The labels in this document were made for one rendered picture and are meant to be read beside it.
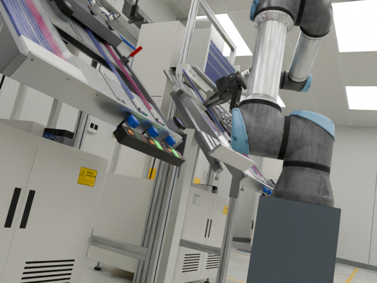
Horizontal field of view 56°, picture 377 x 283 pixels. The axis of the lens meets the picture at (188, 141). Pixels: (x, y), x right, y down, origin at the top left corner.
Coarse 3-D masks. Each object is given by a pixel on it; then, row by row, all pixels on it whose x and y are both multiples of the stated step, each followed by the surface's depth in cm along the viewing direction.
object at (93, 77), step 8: (72, 56) 100; (80, 64) 101; (88, 64) 107; (88, 72) 101; (96, 72) 108; (88, 80) 96; (96, 80) 102; (104, 80) 109; (112, 80) 116; (104, 88) 103; (112, 88) 110; (120, 88) 117; (112, 96) 104; (120, 96) 111; (128, 96) 118; (136, 96) 128; (128, 104) 111; (144, 104) 128; (160, 120) 131
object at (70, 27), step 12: (48, 0) 124; (48, 12) 112; (60, 24) 114; (72, 24) 127; (72, 36) 119; (84, 36) 128; (96, 36) 145; (84, 48) 134; (96, 48) 131; (96, 60) 137
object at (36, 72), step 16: (32, 64) 74; (48, 64) 76; (16, 80) 75; (32, 80) 77; (48, 80) 79; (64, 80) 81; (80, 80) 84; (64, 96) 85; (80, 96) 87; (96, 96) 90; (96, 112) 95; (112, 112) 98; (128, 112) 102; (144, 128) 111; (160, 128) 116
